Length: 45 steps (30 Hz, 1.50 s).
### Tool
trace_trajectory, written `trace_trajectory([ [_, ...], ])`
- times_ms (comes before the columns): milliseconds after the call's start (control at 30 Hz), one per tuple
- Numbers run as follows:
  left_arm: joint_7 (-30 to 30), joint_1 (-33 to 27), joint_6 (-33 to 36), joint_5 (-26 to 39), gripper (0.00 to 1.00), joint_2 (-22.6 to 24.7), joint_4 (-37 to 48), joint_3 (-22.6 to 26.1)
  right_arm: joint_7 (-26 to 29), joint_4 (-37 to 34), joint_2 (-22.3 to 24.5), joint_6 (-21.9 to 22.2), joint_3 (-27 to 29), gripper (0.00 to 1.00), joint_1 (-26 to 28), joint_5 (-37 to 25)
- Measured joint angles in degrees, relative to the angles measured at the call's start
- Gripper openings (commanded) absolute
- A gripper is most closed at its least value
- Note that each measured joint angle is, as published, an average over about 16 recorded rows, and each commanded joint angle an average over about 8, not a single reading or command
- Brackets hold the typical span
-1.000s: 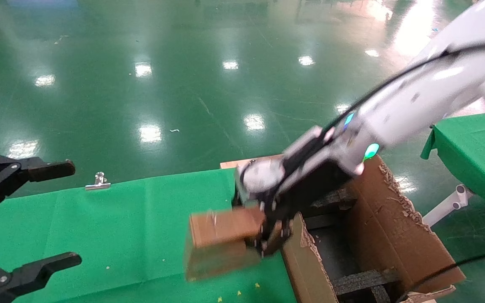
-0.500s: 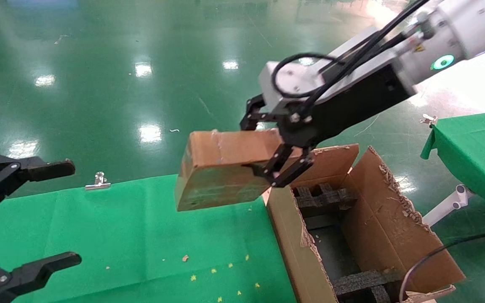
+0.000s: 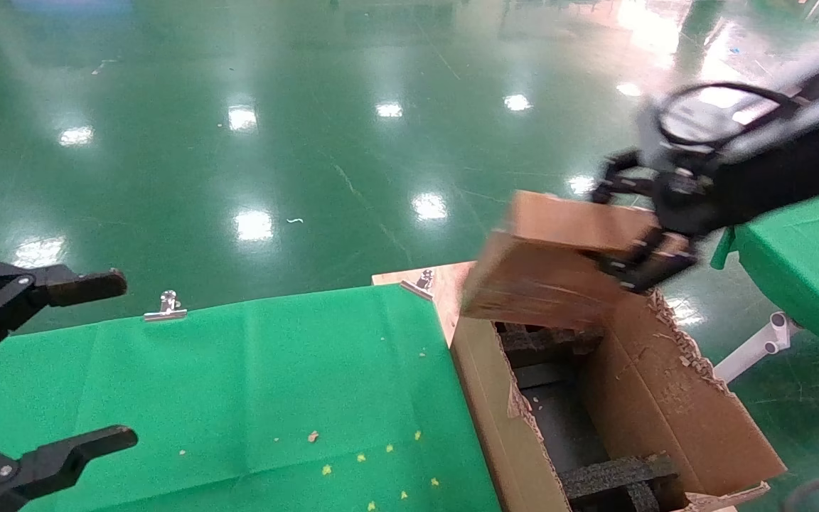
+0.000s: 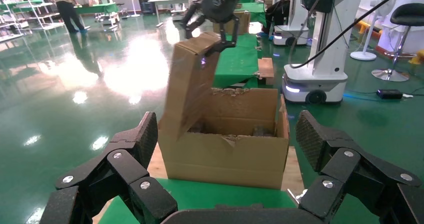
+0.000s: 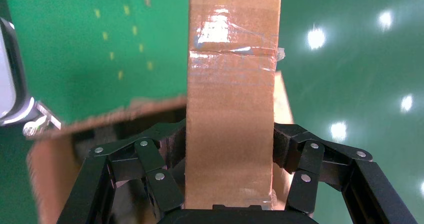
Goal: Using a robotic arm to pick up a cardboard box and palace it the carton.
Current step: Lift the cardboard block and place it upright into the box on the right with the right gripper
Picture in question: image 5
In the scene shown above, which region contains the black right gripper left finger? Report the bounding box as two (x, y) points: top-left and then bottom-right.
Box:
(56, 118), (186, 224)

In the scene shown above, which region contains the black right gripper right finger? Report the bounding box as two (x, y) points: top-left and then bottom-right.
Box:
(273, 123), (420, 224)

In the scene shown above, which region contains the small taped cardboard box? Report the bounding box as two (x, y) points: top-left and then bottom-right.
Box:
(183, 0), (282, 212)

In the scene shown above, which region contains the large open cardboard carton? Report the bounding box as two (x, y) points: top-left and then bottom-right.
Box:
(25, 70), (295, 224)

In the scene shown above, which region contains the silver metal binder clip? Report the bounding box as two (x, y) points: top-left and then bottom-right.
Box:
(22, 101), (63, 138)

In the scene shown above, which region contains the white robot chassis black trim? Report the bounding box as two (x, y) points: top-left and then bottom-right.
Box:
(0, 17), (36, 128)

